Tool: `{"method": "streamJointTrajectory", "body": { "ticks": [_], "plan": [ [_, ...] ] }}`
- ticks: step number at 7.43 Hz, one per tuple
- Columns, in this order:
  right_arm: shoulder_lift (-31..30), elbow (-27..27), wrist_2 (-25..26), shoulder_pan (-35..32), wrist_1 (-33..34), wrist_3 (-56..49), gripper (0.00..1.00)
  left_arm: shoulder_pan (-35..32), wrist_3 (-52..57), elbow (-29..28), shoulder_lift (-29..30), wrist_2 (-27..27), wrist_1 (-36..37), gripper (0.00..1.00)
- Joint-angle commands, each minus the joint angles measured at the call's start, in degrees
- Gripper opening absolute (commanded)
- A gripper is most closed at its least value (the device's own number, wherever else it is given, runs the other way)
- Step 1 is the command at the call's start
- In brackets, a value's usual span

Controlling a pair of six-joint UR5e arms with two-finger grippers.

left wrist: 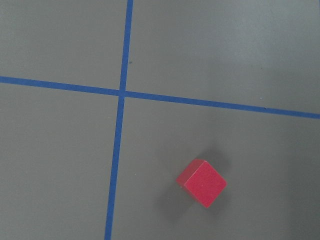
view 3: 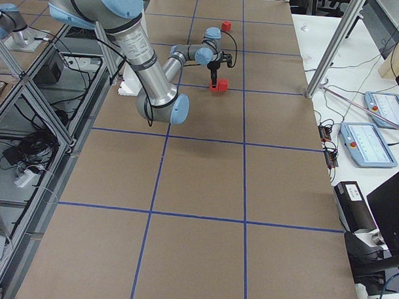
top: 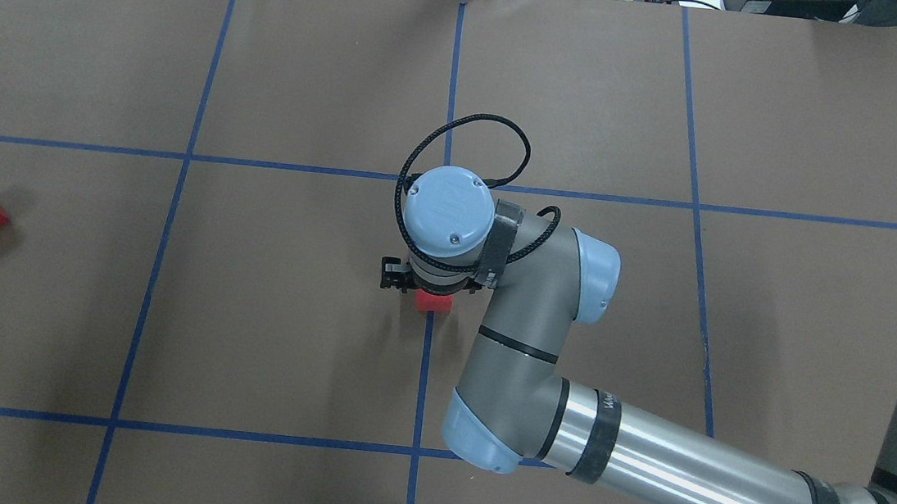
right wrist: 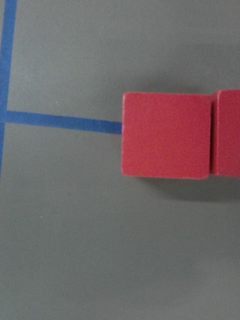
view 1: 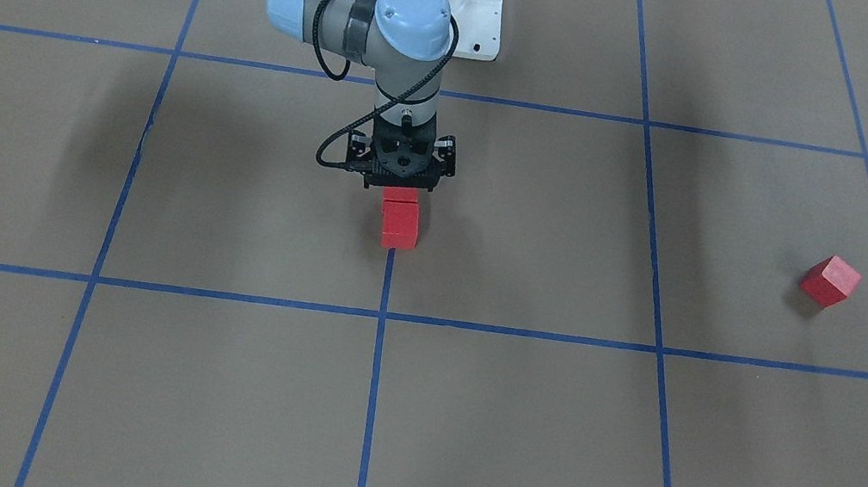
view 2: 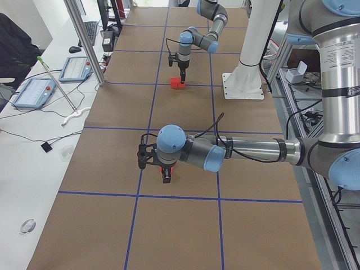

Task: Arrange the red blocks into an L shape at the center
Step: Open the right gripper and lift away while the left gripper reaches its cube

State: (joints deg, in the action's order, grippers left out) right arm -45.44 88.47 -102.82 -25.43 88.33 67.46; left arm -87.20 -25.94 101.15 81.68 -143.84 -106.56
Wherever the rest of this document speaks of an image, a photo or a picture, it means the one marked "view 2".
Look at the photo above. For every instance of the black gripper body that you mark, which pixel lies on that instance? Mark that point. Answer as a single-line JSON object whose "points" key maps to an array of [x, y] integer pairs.
{"points": [[166, 168], [183, 65]]}

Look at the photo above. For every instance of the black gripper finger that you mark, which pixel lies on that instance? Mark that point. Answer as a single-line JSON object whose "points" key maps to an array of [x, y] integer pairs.
{"points": [[181, 75], [166, 174], [184, 76]]}

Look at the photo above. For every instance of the black power adapter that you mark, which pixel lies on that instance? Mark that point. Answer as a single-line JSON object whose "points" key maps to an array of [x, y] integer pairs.
{"points": [[108, 41]]}

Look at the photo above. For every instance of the black keyboard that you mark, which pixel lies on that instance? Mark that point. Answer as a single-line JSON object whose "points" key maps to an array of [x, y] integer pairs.
{"points": [[91, 28]]}

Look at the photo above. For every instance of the far blue teach pendant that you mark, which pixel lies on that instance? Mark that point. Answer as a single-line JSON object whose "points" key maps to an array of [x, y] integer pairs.
{"points": [[75, 69]]}

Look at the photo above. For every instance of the blue teach pendant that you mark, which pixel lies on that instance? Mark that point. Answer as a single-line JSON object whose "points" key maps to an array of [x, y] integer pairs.
{"points": [[35, 93], [75, 69]]}

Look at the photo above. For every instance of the black computer mouse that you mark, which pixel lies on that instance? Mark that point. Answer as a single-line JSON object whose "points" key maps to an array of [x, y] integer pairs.
{"points": [[74, 49]]}

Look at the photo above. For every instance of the small white open box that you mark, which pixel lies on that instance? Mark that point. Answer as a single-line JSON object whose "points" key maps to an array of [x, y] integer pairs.
{"points": [[296, 75]]}

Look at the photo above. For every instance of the small black square pad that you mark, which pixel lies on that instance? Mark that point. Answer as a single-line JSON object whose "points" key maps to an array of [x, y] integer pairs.
{"points": [[46, 147]]}

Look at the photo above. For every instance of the metal rod with green tip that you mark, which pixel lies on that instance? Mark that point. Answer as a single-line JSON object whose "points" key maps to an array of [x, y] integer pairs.
{"points": [[56, 82]]}

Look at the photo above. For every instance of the clear tape roll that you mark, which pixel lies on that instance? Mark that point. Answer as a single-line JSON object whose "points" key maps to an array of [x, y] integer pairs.
{"points": [[27, 227]]}

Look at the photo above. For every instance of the near blue teach pendant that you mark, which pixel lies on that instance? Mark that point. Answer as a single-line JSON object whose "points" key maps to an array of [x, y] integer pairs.
{"points": [[35, 93]]}

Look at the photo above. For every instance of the person in black clothes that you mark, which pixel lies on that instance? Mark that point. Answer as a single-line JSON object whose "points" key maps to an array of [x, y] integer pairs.
{"points": [[18, 54]]}

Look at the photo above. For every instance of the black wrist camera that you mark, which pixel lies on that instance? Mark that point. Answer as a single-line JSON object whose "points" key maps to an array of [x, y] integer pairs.
{"points": [[172, 59], [146, 155]]}

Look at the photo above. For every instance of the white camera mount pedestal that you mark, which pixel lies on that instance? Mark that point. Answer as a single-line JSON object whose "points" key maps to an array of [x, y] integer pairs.
{"points": [[245, 83]]}

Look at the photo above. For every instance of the aluminium frame post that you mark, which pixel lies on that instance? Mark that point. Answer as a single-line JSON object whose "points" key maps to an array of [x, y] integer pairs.
{"points": [[79, 27]]}

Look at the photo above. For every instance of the aluminium side frame rail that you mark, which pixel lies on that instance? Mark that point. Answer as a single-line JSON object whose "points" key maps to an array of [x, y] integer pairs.
{"points": [[333, 213]]}

